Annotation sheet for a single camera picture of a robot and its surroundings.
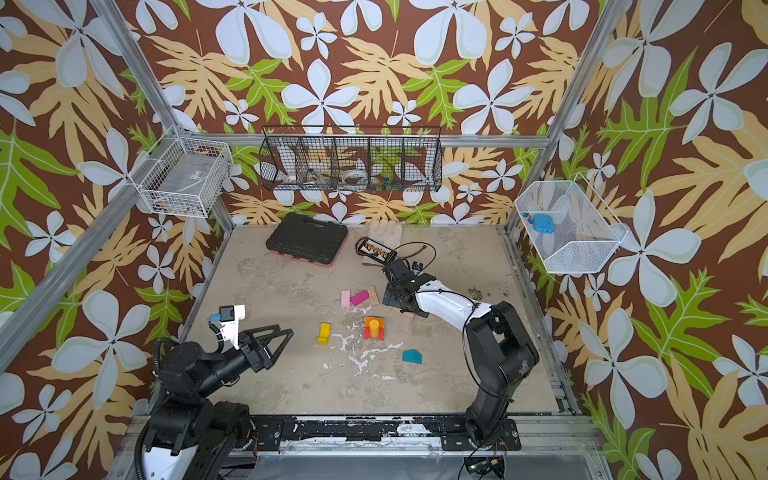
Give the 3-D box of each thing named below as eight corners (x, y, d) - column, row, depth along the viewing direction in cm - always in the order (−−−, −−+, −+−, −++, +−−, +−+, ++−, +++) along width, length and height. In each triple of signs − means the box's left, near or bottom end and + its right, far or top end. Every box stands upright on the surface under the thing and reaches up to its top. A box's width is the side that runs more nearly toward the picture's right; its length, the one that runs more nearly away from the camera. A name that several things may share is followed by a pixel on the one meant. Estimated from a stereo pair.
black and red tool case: (264, 251, 113) (260, 244, 110) (290, 218, 125) (287, 210, 122) (327, 270, 108) (325, 263, 105) (348, 233, 120) (347, 225, 116)
